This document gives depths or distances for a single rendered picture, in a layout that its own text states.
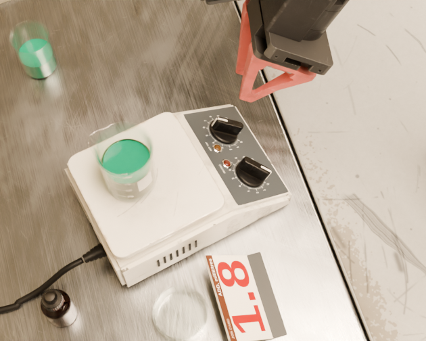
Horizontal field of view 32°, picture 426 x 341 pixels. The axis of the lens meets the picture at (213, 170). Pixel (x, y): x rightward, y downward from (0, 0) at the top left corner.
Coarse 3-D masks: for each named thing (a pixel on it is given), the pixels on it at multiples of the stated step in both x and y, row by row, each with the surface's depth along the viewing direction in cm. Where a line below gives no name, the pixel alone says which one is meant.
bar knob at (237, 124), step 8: (216, 120) 78; (224, 120) 78; (232, 120) 78; (216, 128) 78; (224, 128) 78; (232, 128) 78; (240, 128) 79; (216, 136) 78; (224, 136) 79; (232, 136) 79
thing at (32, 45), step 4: (32, 40) 87; (36, 40) 87; (40, 40) 87; (44, 40) 87; (24, 44) 86; (28, 44) 86; (32, 44) 86; (36, 44) 86; (40, 44) 86; (44, 44) 86; (20, 48) 86; (24, 48) 86; (28, 48) 86; (32, 48) 86; (36, 48) 86; (40, 48) 86; (24, 52) 86; (28, 52) 86
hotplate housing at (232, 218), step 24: (288, 192) 79; (216, 216) 73; (240, 216) 75; (264, 216) 79; (168, 240) 72; (192, 240) 74; (216, 240) 78; (120, 264) 71; (144, 264) 72; (168, 264) 76
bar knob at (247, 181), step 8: (248, 160) 76; (240, 168) 77; (248, 168) 76; (256, 168) 76; (264, 168) 76; (240, 176) 76; (248, 176) 77; (256, 176) 77; (264, 176) 77; (248, 184) 76; (256, 184) 77
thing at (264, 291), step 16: (224, 256) 76; (240, 256) 78; (256, 256) 78; (208, 272) 74; (256, 272) 78; (256, 288) 77; (272, 288) 77; (272, 304) 76; (224, 320) 72; (272, 320) 76; (272, 336) 75
